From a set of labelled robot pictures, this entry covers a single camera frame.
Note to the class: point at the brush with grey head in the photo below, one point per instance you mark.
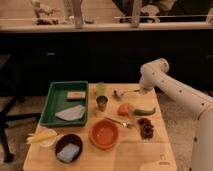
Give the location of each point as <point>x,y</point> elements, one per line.
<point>120,93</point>

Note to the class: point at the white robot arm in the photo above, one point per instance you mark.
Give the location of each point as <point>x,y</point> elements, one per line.
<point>153,74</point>

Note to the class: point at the green translucent cup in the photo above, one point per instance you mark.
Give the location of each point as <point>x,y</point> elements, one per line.
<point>100,89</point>

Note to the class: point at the small metal cup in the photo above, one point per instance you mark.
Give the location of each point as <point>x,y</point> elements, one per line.
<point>102,102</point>

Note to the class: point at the orange carrot piece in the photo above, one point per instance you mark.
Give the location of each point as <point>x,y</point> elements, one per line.
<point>123,110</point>

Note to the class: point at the rectangular sponge block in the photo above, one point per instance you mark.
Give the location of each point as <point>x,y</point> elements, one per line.
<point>76,95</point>

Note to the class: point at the grey folded cloth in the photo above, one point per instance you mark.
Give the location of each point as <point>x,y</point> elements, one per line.
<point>72,113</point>

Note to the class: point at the green chili pepper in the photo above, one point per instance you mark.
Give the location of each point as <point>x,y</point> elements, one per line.
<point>140,112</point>

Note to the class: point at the orange bowl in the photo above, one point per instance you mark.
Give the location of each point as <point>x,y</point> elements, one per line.
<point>104,134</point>

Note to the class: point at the green plastic tray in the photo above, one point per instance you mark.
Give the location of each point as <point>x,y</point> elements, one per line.
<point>57,101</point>

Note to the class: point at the pile of brown debris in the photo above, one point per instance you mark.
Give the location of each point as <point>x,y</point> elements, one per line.
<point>146,128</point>

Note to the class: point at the dark brown bowl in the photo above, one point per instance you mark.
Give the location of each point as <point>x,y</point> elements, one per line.
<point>65,140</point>

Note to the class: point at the blue sponge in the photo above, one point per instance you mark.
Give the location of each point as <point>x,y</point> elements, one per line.
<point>68,152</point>

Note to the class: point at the small white bowl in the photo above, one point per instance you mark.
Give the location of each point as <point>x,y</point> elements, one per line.
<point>49,142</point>

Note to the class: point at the black office chair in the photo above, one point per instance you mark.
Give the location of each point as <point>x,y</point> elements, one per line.
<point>4,113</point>

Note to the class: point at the white robot on bench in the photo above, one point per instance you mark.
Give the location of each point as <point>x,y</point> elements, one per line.
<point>39,8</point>

